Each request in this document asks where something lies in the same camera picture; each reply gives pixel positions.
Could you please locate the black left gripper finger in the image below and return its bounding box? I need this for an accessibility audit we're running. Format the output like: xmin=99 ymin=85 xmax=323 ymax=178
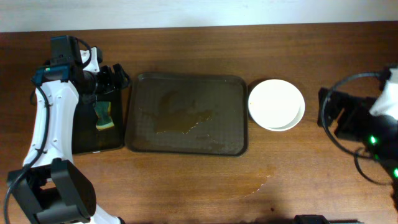
xmin=99 ymin=65 xmax=115 ymax=92
xmin=113 ymin=63 xmax=131 ymax=90

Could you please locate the green yellow sponge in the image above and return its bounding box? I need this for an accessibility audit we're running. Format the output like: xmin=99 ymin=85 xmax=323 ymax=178
xmin=94 ymin=101 xmax=114 ymax=131

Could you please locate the white plate with sauce stain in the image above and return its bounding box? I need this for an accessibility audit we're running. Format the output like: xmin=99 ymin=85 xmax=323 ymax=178
xmin=249 ymin=105 xmax=305 ymax=132

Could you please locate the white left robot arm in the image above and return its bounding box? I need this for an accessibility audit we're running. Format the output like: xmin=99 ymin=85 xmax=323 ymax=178
xmin=5 ymin=63 xmax=130 ymax=223

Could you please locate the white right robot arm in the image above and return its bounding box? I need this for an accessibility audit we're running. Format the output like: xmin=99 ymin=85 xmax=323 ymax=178
xmin=123 ymin=73 xmax=397 ymax=167

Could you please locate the small black tray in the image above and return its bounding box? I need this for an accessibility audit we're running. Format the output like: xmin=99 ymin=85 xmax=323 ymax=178
xmin=72 ymin=91 xmax=124 ymax=154

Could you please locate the large brown serving tray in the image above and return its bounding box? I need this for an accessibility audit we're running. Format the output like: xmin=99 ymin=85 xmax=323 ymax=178
xmin=125 ymin=72 xmax=248 ymax=157

